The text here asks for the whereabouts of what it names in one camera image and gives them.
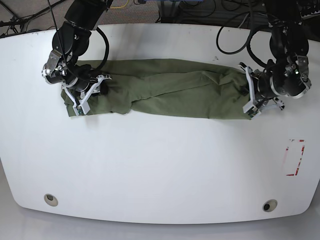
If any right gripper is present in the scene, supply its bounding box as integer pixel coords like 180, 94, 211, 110
66, 76, 109, 98

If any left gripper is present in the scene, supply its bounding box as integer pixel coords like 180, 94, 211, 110
238, 72, 282, 103

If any green T-shirt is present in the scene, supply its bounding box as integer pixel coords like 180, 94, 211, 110
60, 58, 255, 122

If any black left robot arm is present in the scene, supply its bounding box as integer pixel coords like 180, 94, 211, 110
218, 0, 312, 104

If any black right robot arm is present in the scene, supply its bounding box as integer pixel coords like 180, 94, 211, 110
42, 0, 113, 95

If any red tape rectangle marking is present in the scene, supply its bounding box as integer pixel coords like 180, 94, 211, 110
282, 139, 306, 177

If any right grey table grommet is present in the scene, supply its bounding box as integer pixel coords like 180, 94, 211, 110
262, 199, 278, 213

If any grey table grommet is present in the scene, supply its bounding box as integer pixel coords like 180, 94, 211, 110
262, 199, 278, 213
44, 194, 59, 207

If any black tripod stand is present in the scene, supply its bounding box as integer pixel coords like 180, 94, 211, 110
0, 0, 66, 39

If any left grey table grommet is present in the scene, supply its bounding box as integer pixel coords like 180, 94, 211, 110
44, 194, 59, 207

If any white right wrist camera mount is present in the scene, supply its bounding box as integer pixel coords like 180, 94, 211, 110
62, 74, 112, 116

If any yellow cable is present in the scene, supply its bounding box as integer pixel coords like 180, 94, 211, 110
111, 0, 131, 10

